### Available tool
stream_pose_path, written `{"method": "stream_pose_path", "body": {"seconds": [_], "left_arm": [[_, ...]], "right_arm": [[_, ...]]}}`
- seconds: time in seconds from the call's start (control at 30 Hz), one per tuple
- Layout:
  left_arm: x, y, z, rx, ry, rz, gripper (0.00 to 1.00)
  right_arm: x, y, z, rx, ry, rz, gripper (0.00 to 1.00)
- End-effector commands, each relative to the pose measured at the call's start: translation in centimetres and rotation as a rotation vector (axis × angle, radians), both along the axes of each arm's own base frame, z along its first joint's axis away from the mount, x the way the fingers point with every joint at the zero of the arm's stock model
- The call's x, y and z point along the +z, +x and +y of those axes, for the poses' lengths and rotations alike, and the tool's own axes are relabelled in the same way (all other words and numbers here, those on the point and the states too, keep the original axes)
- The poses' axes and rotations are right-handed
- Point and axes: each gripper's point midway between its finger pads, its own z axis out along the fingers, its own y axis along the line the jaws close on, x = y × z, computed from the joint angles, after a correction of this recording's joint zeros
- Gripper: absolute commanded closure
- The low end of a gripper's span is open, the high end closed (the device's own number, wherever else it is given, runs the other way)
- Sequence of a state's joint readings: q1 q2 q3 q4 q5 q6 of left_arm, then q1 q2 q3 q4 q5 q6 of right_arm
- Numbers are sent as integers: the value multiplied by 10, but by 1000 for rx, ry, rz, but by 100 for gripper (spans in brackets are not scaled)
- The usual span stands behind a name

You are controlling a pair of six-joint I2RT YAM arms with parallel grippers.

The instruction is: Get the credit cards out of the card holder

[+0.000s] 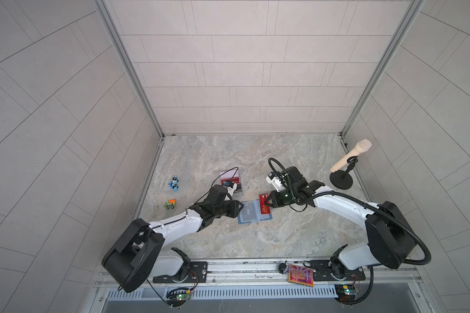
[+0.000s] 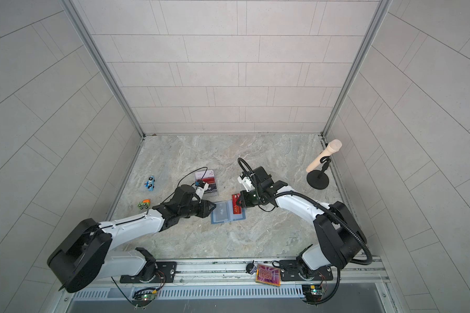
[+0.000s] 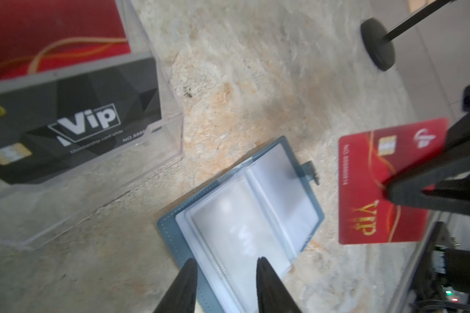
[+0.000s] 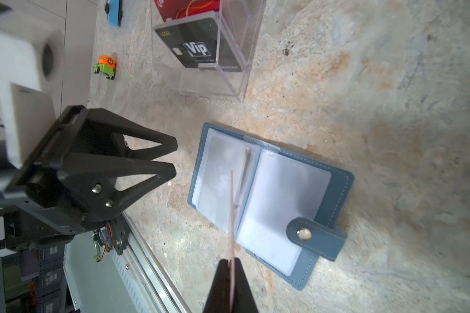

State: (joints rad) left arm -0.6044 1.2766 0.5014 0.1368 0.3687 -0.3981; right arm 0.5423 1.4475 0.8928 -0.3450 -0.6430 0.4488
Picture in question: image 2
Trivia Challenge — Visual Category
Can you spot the left green circuit board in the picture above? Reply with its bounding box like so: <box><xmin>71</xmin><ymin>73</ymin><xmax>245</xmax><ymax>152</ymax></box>
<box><xmin>132</xmin><ymin>288</ymin><xmax>158</xmax><ymax>307</ymax></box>

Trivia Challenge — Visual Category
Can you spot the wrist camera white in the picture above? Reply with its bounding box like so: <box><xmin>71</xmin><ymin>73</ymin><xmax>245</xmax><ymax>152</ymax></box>
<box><xmin>195</xmin><ymin>180</ymin><xmax>209</xmax><ymax>199</ymax></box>
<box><xmin>238</xmin><ymin>173</ymin><xmax>254</xmax><ymax>192</ymax></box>

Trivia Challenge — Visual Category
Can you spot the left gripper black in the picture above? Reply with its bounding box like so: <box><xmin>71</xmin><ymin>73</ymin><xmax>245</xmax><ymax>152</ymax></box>
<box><xmin>178</xmin><ymin>199</ymin><xmax>219</xmax><ymax>219</ymax></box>

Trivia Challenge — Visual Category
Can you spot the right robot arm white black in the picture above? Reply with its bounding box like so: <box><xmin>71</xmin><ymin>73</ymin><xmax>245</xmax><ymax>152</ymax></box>
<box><xmin>238</xmin><ymin>167</ymin><xmax>373</xmax><ymax>279</ymax></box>

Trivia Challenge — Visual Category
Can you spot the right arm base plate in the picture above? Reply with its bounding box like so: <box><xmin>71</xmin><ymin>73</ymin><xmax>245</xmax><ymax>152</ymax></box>
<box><xmin>272</xmin><ymin>259</ymin><xmax>334</xmax><ymax>282</ymax></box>

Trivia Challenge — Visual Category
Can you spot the red VIP card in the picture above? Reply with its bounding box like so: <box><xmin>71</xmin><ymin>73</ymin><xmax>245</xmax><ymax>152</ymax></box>
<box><xmin>232</xmin><ymin>194</ymin><xmax>243</xmax><ymax>215</ymax></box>

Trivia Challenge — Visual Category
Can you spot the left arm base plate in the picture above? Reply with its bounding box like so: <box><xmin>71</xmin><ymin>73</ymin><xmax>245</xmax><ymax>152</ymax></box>
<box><xmin>119</xmin><ymin>262</ymin><xmax>178</xmax><ymax>284</ymax></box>

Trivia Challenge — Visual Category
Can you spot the blue card holder wallet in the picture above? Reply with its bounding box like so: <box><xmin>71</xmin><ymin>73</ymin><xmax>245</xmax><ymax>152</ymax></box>
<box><xmin>210</xmin><ymin>200</ymin><xmax>246</xmax><ymax>224</ymax></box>

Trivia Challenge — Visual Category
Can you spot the green orange toy car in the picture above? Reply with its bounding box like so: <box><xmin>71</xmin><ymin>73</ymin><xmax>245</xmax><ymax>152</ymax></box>
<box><xmin>138</xmin><ymin>199</ymin><xmax>150</xmax><ymax>210</ymax></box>

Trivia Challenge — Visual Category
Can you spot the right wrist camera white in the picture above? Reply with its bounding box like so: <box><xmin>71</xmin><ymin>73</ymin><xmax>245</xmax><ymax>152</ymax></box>
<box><xmin>238</xmin><ymin>173</ymin><xmax>254</xmax><ymax>192</ymax></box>

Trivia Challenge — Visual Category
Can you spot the small black knob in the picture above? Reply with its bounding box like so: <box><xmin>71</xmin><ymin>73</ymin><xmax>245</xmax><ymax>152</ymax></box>
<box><xmin>245</xmin><ymin>262</ymin><xmax>257</xmax><ymax>275</ymax></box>

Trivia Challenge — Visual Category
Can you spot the black corrugated cable conduit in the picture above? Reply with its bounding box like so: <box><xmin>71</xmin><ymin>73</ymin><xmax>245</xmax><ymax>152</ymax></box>
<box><xmin>237</xmin><ymin>157</ymin><xmax>373</xmax><ymax>306</ymax></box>

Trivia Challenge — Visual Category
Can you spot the blue toy car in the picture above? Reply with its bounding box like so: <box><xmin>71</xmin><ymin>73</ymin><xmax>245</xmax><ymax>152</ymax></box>
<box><xmin>144</xmin><ymin>176</ymin><xmax>155</xmax><ymax>191</ymax></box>

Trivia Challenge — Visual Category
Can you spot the right green circuit board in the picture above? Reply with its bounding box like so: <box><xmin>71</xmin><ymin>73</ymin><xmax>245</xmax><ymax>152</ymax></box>
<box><xmin>302</xmin><ymin>284</ymin><xmax>325</xmax><ymax>304</ymax></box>

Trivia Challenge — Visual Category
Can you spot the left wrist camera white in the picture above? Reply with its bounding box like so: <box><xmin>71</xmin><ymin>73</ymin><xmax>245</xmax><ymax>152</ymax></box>
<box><xmin>195</xmin><ymin>180</ymin><xmax>209</xmax><ymax>199</ymax></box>

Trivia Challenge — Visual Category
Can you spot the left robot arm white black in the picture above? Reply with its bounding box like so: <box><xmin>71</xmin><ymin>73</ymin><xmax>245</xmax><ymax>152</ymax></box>
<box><xmin>46</xmin><ymin>185</ymin><xmax>216</xmax><ymax>293</ymax></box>

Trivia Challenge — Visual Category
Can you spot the pink orange patterned card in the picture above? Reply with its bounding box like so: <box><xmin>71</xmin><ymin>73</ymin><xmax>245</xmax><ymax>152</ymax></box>
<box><xmin>255</xmin><ymin>264</ymin><xmax>281</xmax><ymax>287</ymax></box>

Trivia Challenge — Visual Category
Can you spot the green circuit board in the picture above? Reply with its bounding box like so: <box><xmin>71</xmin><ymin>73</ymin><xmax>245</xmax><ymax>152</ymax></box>
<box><xmin>302</xmin><ymin>284</ymin><xmax>325</xmax><ymax>304</ymax></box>
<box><xmin>132</xmin><ymin>288</ymin><xmax>158</xmax><ymax>307</ymax></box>

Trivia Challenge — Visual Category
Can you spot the beige microphone on stand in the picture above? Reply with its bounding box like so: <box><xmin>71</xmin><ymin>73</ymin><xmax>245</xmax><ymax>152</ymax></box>
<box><xmin>306</xmin><ymin>140</ymin><xmax>343</xmax><ymax>190</ymax></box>

